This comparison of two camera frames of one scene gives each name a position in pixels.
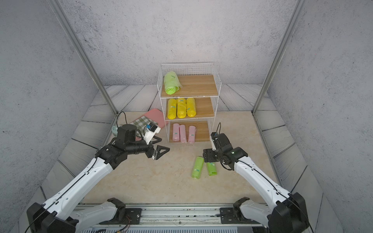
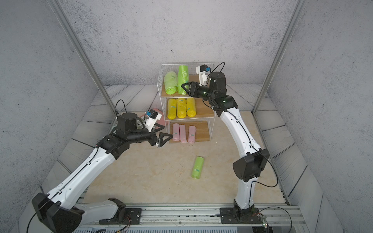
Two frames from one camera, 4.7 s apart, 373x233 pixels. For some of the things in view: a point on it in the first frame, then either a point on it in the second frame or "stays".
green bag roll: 211,168 to 183,78
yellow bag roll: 181,108 stays
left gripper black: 155,155 to 152,141
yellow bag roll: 191,107 stays
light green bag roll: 172,83 stays
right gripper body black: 212,156 to 203,92
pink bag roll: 182,132 stays
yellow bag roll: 172,108 stays
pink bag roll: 192,134 stays
